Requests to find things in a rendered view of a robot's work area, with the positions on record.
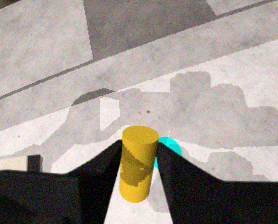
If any cyan circle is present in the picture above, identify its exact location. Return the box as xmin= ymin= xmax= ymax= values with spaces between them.
xmin=154 ymin=137 xmax=182 ymax=168

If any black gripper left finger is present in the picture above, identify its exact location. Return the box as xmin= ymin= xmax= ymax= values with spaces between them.
xmin=0 ymin=139 xmax=122 ymax=224

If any yellow cylinder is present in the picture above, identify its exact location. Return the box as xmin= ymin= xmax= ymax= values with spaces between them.
xmin=119 ymin=126 xmax=159 ymax=203

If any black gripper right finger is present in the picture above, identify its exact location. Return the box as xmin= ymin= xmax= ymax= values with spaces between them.
xmin=156 ymin=142 xmax=278 ymax=224

